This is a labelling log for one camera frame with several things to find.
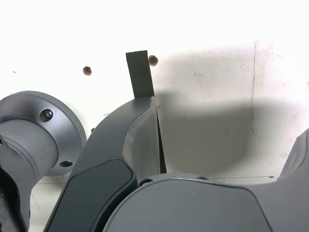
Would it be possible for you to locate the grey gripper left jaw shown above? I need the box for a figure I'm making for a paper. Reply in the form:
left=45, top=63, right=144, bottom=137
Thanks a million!
left=44, top=96, right=168, bottom=232

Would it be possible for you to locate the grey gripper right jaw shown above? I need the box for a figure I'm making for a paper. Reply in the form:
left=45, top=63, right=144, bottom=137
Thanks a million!
left=102, top=129, right=309, bottom=232

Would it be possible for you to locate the black tape strip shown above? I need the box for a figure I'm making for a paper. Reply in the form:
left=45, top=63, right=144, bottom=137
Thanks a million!
left=126, top=50, right=155, bottom=99

